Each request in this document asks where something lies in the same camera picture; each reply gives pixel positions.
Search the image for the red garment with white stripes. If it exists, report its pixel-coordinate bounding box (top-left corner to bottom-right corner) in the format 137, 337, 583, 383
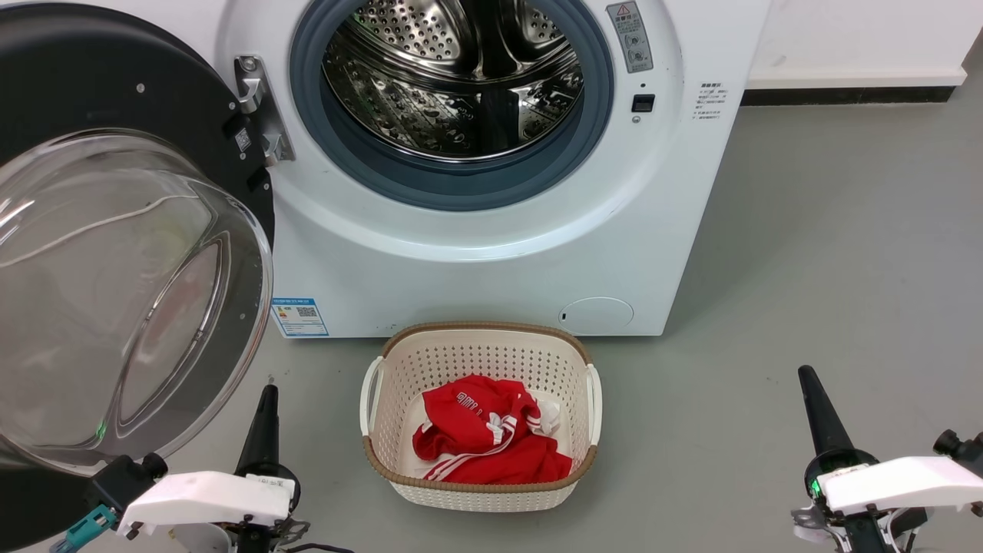
412, 375, 573, 485

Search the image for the stainless steel washer drum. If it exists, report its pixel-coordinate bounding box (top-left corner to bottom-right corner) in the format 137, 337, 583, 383
323, 0, 584, 162

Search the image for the small printed text sticker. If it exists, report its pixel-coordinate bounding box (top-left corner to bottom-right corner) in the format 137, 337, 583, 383
695, 81, 726, 122

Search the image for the grey warning label sticker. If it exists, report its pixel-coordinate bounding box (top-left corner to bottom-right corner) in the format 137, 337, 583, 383
606, 2, 654, 75

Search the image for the cream perforated laundry basket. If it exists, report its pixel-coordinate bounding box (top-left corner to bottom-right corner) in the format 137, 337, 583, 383
360, 321, 603, 513

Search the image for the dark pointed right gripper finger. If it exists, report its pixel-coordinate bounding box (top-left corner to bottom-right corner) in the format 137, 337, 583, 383
797, 365, 857, 460

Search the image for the washer drum opening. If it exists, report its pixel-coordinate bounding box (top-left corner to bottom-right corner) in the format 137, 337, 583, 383
290, 0, 615, 212

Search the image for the white front-load washing machine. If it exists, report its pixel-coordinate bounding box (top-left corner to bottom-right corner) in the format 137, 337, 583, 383
123, 0, 773, 339

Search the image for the silver metal door hinge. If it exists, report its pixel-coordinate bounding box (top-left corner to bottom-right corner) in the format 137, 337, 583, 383
233, 55, 296, 166

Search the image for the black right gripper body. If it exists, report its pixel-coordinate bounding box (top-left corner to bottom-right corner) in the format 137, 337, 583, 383
791, 448, 930, 553

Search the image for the white floor cable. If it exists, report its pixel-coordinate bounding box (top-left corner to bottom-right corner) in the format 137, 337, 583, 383
0, 194, 202, 270

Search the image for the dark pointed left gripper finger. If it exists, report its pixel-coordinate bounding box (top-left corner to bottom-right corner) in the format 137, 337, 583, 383
234, 384, 281, 471

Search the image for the round filter access cover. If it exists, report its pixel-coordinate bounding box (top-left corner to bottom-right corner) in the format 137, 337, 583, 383
559, 296, 635, 334

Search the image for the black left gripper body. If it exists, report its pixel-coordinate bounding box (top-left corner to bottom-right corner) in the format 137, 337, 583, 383
177, 461, 312, 553

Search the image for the round black glass washer door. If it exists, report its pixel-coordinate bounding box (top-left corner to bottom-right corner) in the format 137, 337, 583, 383
0, 4, 276, 553

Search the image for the blue energy label sticker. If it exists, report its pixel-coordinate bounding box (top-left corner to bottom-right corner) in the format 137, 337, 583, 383
271, 297, 329, 338

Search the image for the teal cable connector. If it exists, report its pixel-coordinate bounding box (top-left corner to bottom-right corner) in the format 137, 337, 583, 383
50, 505, 117, 553

